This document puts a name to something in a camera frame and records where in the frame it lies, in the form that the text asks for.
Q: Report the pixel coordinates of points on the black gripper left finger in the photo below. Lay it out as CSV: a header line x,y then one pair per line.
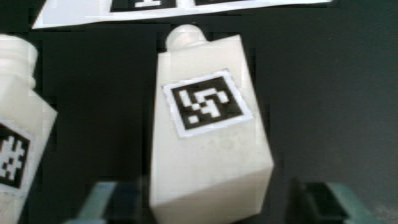
x,y
113,205

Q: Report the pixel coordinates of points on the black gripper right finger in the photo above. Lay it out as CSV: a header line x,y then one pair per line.
x,y
324,204

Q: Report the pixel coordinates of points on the white stool leg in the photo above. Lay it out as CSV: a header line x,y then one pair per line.
x,y
211,162
27,118

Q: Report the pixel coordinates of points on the white sheet with tags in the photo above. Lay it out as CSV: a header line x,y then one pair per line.
x,y
75,12

